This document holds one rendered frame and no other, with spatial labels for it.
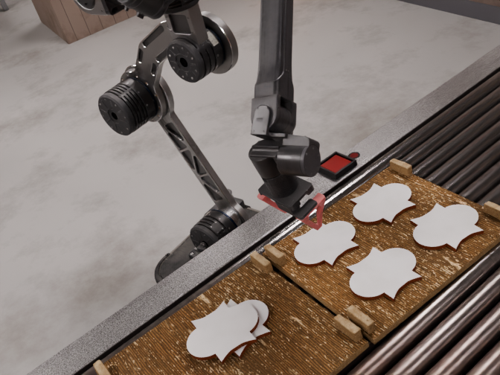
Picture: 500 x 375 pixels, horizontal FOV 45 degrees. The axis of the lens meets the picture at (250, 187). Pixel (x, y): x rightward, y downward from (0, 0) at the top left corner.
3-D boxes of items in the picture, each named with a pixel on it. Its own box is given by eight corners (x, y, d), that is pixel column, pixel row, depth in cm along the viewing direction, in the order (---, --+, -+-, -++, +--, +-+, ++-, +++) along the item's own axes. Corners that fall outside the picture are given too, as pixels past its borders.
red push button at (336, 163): (320, 170, 159) (319, 165, 158) (336, 158, 161) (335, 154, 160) (336, 177, 154) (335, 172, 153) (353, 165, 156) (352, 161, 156)
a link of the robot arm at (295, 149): (281, 116, 117) (254, 104, 110) (332, 116, 110) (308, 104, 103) (271, 176, 116) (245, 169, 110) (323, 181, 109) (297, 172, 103)
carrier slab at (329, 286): (263, 258, 136) (261, 253, 135) (392, 169, 150) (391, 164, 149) (374, 345, 110) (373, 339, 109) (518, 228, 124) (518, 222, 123)
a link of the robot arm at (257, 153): (254, 134, 113) (240, 156, 110) (285, 135, 109) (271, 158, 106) (269, 159, 117) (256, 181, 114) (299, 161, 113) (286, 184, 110)
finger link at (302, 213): (313, 207, 124) (296, 176, 118) (338, 219, 119) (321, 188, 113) (292, 231, 122) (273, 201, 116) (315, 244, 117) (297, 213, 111)
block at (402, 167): (390, 169, 148) (388, 160, 146) (395, 166, 149) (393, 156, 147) (408, 178, 144) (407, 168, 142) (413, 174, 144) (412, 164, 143)
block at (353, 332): (334, 327, 113) (331, 317, 112) (341, 321, 114) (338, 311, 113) (356, 344, 109) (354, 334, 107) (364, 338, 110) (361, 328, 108)
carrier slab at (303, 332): (97, 374, 120) (94, 369, 120) (257, 260, 136) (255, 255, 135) (184, 504, 95) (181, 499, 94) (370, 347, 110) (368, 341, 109)
